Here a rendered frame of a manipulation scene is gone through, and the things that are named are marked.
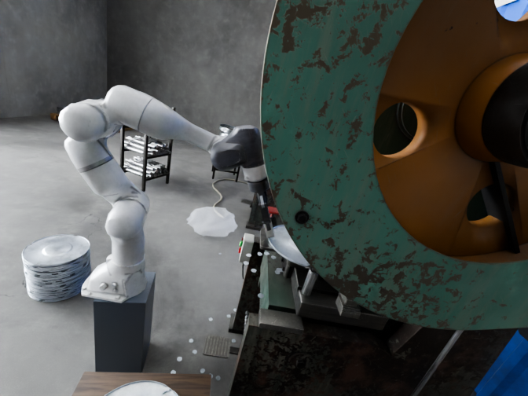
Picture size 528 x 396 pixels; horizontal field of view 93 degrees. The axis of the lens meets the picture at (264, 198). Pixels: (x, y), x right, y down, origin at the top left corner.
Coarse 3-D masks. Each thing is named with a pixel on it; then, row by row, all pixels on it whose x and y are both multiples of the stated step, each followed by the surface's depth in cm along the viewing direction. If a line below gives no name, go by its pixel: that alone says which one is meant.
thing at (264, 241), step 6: (264, 234) 97; (264, 240) 93; (264, 246) 89; (270, 246) 90; (282, 258) 102; (282, 264) 103; (288, 264) 94; (294, 264) 94; (282, 270) 97; (288, 270) 95; (288, 276) 96
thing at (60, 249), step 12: (36, 240) 140; (48, 240) 143; (60, 240) 145; (72, 240) 148; (84, 240) 150; (24, 252) 131; (36, 252) 133; (48, 252) 134; (60, 252) 136; (72, 252) 139; (36, 264) 126; (48, 264) 128; (60, 264) 130
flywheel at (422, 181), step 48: (432, 0) 36; (480, 0) 36; (432, 48) 38; (480, 48) 38; (384, 96) 40; (432, 96) 40; (480, 96) 38; (432, 144) 43; (480, 144) 40; (384, 192) 46; (432, 192) 46; (432, 240) 50; (480, 240) 50
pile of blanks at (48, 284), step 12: (24, 264) 128; (72, 264) 134; (84, 264) 142; (36, 276) 129; (48, 276) 129; (60, 276) 132; (72, 276) 137; (84, 276) 145; (36, 288) 131; (48, 288) 132; (60, 288) 135; (72, 288) 139; (48, 300) 135; (60, 300) 137
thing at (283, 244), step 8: (280, 232) 102; (272, 240) 94; (280, 240) 95; (288, 240) 96; (280, 248) 90; (288, 248) 91; (296, 248) 92; (288, 256) 86; (296, 256) 88; (304, 264) 84
